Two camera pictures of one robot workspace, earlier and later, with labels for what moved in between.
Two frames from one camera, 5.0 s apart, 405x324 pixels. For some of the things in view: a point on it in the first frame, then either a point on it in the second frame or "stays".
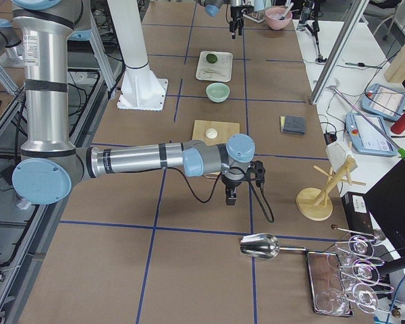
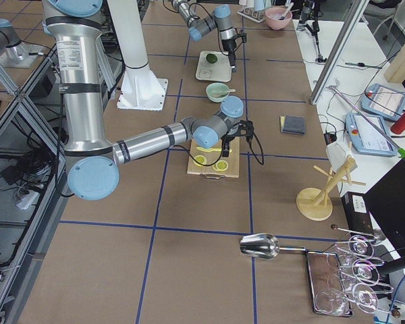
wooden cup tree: [316, 203] stays
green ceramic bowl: [217, 92] stays
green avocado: [211, 58] stays
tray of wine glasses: [348, 279] stays
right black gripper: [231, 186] → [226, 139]
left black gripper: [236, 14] → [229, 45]
